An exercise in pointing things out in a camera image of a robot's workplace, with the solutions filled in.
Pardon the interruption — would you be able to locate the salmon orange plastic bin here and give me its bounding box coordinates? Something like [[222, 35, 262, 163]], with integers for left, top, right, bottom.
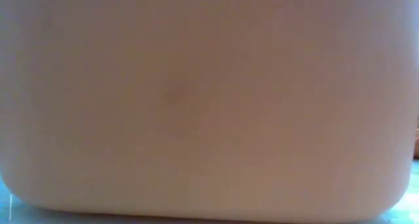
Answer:
[[0, 0, 419, 223]]

